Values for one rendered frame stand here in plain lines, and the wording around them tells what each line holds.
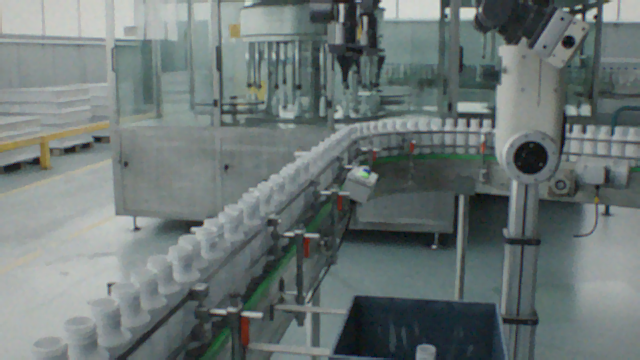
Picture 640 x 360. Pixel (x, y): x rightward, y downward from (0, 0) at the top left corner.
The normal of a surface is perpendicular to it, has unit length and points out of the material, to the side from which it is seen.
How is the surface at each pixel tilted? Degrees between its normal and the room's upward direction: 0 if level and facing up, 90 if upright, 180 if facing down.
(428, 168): 90
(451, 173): 90
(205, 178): 90
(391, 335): 90
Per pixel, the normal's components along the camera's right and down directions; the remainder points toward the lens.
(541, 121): -0.19, 0.36
